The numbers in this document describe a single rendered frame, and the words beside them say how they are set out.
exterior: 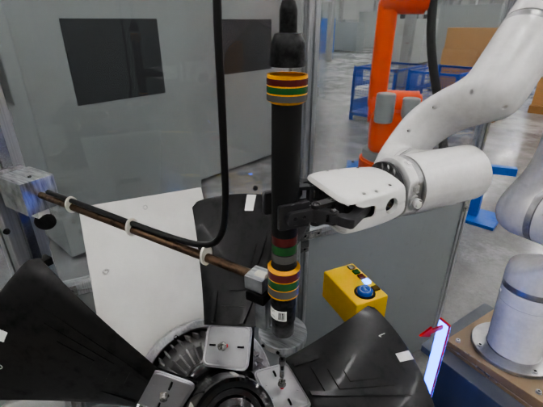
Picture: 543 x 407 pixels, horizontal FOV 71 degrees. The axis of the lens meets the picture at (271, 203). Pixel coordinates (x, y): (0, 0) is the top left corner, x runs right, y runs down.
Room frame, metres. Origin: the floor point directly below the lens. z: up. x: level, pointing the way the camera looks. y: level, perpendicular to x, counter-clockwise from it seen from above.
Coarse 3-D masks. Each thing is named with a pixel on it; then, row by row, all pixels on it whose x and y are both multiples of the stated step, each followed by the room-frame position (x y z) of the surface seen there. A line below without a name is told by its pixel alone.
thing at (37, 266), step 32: (32, 288) 0.39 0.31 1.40; (64, 288) 0.39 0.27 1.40; (0, 320) 0.38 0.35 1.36; (32, 320) 0.38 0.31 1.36; (64, 320) 0.38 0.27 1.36; (96, 320) 0.38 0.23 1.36; (0, 352) 0.37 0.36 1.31; (32, 352) 0.37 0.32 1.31; (64, 352) 0.37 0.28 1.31; (96, 352) 0.37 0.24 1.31; (128, 352) 0.37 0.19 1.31; (0, 384) 0.36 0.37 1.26; (32, 384) 0.36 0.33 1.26; (64, 384) 0.37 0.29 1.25; (96, 384) 0.37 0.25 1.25; (128, 384) 0.37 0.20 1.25
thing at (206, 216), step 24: (216, 216) 0.60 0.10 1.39; (240, 216) 0.59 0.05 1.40; (264, 216) 0.58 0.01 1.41; (240, 240) 0.55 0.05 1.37; (264, 240) 0.54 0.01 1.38; (240, 264) 0.52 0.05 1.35; (264, 264) 0.51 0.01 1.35; (216, 288) 0.51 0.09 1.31; (240, 288) 0.49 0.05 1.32; (216, 312) 0.48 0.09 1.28; (240, 312) 0.46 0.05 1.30
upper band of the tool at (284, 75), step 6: (276, 72) 0.43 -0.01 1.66; (282, 72) 0.43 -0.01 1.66; (288, 72) 0.43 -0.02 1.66; (294, 72) 0.43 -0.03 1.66; (300, 72) 0.43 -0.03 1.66; (270, 78) 0.40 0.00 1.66; (276, 78) 0.39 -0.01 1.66; (282, 78) 0.39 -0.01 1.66; (288, 78) 0.39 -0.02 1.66; (294, 78) 0.39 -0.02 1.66; (300, 78) 0.39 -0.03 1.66; (282, 96) 0.39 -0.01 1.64; (288, 96) 0.39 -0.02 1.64; (270, 102) 0.40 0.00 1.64
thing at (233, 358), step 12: (216, 336) 0.45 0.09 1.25; (228, 336) 0.44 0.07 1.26; (240, 336) 0.44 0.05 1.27; (204, 348) 0.45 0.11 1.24; (216, 348) 0.44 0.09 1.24; (228, 348) 0.43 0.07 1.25; (240, 348) 0.42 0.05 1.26; (204, 360) 0.43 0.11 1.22; (216, 360) 0.42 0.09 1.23; (228, 360) 0.42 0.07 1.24; (240, 360) 0.41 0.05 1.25
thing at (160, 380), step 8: (152, 376) 0.37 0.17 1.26; (160, 376) 0.37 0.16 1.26; (168, 376) 0.37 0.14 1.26; (176, 376) 0.37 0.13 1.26; (152, 384) 0.37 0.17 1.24; (160, 384) 0.37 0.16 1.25; (168, 384) 0.37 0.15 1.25; (176, 384) 0.37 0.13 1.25; (184, 384) 0.37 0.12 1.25; (192, 384) 0.37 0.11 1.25; (144, 392) 0.37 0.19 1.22; (152, 392) 0.37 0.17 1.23; (160, 392) 0.37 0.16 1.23; (168, 392) 0.37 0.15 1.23; (176, 392) 0.37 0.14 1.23; (184, 392) 0.37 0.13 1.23; (144, 400) 0.37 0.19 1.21; (152, 400) 0.37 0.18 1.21; (168, 400) 0.37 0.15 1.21; (176, 400) 0.37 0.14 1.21; (184, 400) 0.37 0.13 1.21
